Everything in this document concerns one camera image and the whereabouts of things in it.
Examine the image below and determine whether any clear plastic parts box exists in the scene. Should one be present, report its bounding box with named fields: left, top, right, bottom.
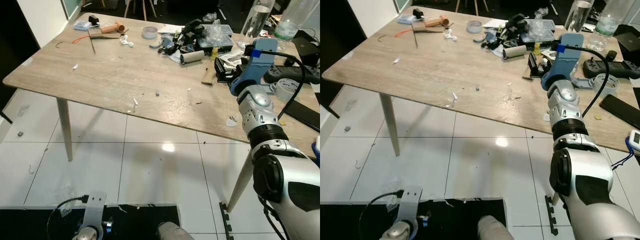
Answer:
left=520, top=19, right=557, bottom=49
left=196, top=23, right=235, bottom=55

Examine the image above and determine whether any black floor mat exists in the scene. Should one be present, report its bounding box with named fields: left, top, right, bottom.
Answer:
left=0, top=203, right=182, bottom=240
left=320, top=198, right=507, bottom=240

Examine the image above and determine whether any black mechanical gadget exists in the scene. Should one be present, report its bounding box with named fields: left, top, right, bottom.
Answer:
left=492, top=13, right=527, bottom=50
left=171, top=19, right=205, bottom=56

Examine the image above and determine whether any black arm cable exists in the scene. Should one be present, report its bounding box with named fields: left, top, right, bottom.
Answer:
left=358, top=191, right=404, bottom=240
left=47, top=196, right=90, bottom=240
left=245, top=47, right=307, bottom=120
left=554, top=44, right=610, bottom=119

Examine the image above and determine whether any black phone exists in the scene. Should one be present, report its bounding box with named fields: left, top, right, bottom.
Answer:
left=284, top=99, right=321, bottom=133
left=598, top=94, right=640, bottom=131

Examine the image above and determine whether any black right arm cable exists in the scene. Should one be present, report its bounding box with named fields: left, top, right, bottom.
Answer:
left=245, top=47, right=307, bottom=120
left=554, top=44, right=610, bottom=119

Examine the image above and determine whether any grey tape roll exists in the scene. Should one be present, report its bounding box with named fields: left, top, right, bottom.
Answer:
left=274, top=78, right=301, bottom=102
left=592, top=73, right=620, bottom=98

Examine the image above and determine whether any clear plastic bottle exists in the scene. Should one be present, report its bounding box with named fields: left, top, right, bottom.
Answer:
left=564, top=0, right=596, bottom=34
left=240, top=0, right=277, bottom=39

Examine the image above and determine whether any orange tube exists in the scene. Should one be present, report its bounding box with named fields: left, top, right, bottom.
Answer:
left=424, top=15, right=450, bottom=29
left=99, top=22, right=125, bottom=35

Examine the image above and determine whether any black foam mat piece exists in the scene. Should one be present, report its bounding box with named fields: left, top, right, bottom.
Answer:
left=219, top=201, right=234, bottom=240
left=543, top=194, right=559, bottom=236

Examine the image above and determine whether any light wooden table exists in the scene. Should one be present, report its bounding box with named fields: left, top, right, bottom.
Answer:
left=2, top=12, right=321, bottom=213
left=322, top=6, right=640, bottom=206

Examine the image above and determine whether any cardboard tube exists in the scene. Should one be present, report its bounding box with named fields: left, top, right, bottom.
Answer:
left=502, top=44, right=528, bottom=61
left=179, top=50, right=206, bottom=65

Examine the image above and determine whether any clear bottle with green label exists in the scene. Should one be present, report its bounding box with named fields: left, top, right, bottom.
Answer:
left=585, top=0, right=629, bottom=52
left=273, top=0, right=321, bottom=42

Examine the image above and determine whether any silver right robot leg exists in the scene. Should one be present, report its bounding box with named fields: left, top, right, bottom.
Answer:
left=477, top=215, right=509, bottom=240
left=158, top=222, right=196, bottom=240

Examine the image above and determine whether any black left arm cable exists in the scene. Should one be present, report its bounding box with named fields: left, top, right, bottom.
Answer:
left=358, top=191, right=404, bottom=240
left=47, top=196, right=90, bottom=240

